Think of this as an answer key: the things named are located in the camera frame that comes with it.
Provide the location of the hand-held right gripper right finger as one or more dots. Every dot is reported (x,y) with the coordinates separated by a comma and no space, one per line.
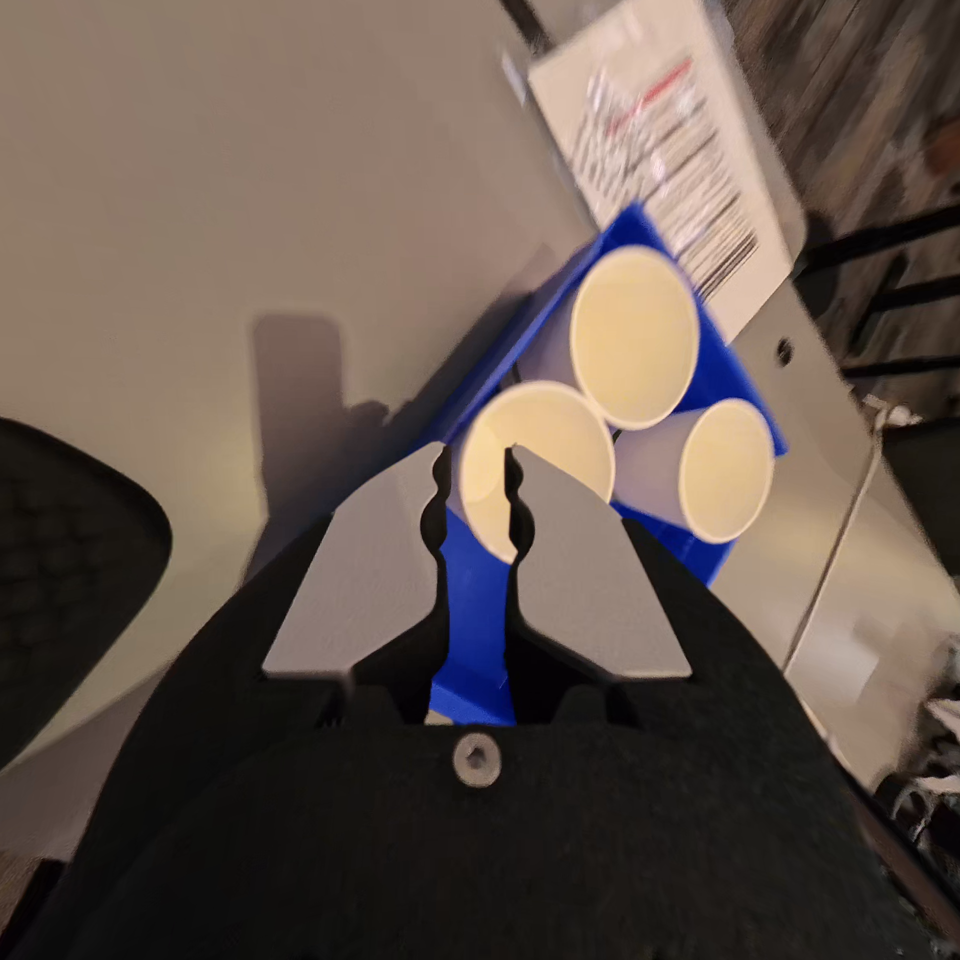
(592,592)

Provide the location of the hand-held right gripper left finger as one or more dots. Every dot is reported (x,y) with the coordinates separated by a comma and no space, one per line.
(360,592)

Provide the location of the blue plastic bin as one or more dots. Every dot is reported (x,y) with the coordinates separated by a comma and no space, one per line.
(472,637)

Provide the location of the black rounded mesh object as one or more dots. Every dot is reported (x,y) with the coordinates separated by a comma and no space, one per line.
(75,585)

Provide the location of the round black desk grommet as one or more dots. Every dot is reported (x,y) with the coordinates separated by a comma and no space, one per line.
(784,350)

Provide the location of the laminated printed paper sheet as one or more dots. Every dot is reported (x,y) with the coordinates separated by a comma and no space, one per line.
(675,150)

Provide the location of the black monitor floor stand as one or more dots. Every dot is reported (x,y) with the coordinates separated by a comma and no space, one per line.
(900,234)

